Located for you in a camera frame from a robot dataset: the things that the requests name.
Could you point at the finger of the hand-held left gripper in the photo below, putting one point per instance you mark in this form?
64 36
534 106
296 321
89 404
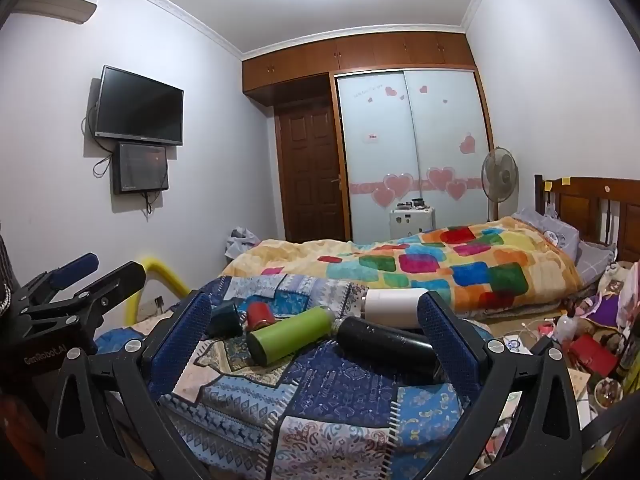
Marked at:
75 267
120 277

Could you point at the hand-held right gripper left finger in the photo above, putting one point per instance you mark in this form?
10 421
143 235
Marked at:
187 332

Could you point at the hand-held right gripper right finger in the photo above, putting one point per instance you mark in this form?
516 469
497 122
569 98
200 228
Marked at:
445 342

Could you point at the white thermos cup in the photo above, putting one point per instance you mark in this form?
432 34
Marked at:
392 307

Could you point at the black thermos cup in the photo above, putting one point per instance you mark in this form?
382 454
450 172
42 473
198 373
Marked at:
380 347

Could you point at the green thermos cup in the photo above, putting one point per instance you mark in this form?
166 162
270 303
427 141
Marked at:
287 335

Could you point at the dark teal cup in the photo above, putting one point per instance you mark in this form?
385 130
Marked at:
225 319

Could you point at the red cup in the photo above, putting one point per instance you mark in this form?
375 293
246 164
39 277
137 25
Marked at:
260 316

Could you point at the yellow foam tube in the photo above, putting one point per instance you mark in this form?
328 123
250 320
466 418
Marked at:
167 277

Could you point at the colourful checked blanket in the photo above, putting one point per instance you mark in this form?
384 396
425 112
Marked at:
425 265

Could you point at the grey cloth pile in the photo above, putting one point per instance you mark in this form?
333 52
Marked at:
240 242

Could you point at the white plastic bottle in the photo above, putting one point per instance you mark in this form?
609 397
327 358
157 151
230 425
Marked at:
567 327

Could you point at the small white cabinet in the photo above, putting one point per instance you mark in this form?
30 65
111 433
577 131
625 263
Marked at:
412 221

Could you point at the blue patchwork blanket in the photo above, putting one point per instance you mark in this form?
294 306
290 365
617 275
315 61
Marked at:
320 410

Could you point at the red box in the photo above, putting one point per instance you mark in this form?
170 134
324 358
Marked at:
592 355

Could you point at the grey printed pillow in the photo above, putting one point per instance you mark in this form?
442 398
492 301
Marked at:
550 232

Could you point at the purple cloth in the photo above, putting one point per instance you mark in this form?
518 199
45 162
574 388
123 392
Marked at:
612 310

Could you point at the clear glass jar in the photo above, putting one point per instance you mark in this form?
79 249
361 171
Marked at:
609 394

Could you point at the grey checked pillow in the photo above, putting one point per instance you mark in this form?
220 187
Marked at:
595 257

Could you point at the white printed bag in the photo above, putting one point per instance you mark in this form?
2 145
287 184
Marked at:
610 280

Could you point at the standing fan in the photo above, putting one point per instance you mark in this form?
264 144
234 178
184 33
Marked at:
499 172

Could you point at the wooden bed headboard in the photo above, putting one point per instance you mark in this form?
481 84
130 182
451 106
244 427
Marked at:
585 210

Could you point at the brown wooden door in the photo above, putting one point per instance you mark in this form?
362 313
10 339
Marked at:
307 175

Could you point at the frosted sliding wardrobe doors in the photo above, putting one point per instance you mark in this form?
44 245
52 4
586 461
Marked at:
415 145

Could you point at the white air conditioner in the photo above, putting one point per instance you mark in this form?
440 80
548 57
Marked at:
52 7

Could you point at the wooden overhead cabinet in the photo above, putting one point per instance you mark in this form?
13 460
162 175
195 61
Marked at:
350 60

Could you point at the small black wall monitor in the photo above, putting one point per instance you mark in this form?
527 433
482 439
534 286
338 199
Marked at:
141 167

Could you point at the wall-mounted black television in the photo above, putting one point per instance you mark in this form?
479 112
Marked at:
139 106

